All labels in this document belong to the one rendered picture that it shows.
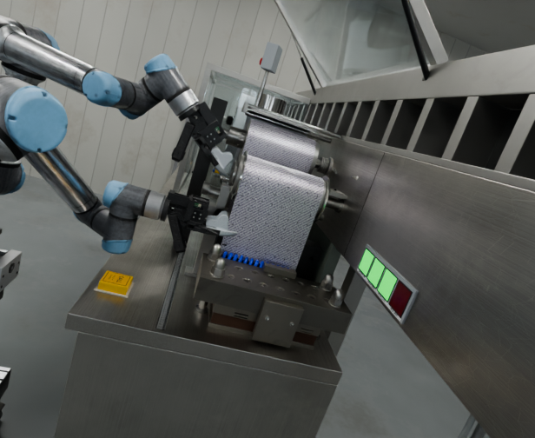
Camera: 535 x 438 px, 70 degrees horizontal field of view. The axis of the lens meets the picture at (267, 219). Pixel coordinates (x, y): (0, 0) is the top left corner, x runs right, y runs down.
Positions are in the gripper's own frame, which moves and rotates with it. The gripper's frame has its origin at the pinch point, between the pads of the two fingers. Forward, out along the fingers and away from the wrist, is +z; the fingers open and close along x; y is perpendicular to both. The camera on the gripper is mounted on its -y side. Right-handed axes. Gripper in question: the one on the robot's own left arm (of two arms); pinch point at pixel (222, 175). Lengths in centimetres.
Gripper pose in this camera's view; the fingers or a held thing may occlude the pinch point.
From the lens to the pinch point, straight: 113.7
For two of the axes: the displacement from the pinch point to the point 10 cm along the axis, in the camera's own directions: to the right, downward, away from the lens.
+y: 8.4, -5.4, -0.5
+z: 5.3, 8.0, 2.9
